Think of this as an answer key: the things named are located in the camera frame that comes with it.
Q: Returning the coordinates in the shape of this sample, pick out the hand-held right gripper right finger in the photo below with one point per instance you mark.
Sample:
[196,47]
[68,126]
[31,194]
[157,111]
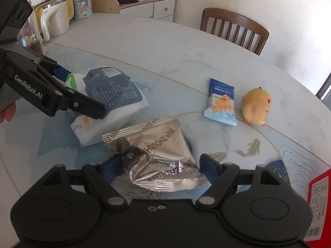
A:
[208,165]

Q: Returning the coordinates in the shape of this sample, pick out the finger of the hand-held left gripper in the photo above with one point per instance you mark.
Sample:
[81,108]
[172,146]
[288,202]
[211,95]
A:
[88,107]
[62,72]

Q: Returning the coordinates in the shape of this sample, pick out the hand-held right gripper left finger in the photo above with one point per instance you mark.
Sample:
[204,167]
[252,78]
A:
[113,165]

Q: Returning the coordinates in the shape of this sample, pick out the white tissue pack blue label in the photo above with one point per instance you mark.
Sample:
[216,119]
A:
[113,95]

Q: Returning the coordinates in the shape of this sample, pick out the silver foil snack bag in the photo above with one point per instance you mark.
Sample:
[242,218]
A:
[160,157]

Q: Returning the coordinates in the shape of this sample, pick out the red cardboard box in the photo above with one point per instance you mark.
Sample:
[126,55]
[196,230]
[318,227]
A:
[319,206]

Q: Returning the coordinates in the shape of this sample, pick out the white marble desktop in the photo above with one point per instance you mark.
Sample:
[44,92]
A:
[155,44]

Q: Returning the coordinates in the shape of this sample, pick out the person's left hand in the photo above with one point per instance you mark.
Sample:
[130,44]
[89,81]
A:
[6,114]

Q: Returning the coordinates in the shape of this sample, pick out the clear glass container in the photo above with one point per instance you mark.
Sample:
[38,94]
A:
[29,37]

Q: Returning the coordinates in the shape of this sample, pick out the white electric kettle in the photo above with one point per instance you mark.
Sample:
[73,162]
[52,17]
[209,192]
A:
[55,19]

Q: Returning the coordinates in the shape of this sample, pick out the blue snack packet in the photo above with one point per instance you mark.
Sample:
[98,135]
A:
[221,102]

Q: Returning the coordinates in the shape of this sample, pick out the white printed mug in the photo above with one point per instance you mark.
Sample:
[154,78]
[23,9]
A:
[82,6]

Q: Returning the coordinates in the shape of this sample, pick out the yellow-rimmed tray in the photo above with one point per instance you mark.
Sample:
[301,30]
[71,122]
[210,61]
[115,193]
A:
[69,0]

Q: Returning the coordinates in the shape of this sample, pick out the blue printed table mat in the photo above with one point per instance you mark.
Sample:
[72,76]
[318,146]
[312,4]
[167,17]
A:
[181,95]

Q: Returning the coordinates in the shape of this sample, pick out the yellow hamster toy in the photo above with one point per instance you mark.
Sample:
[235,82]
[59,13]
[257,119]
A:
[257,106]

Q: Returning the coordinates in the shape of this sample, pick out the light wooden small chair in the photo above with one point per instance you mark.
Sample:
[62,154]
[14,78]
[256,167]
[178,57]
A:
[104,5]

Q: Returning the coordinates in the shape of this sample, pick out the white drawer cabinet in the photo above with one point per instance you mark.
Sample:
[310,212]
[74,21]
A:
[155,9]

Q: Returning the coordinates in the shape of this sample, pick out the brown wooden slatted chair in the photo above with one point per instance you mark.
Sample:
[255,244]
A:
[232,18]
[325,89]

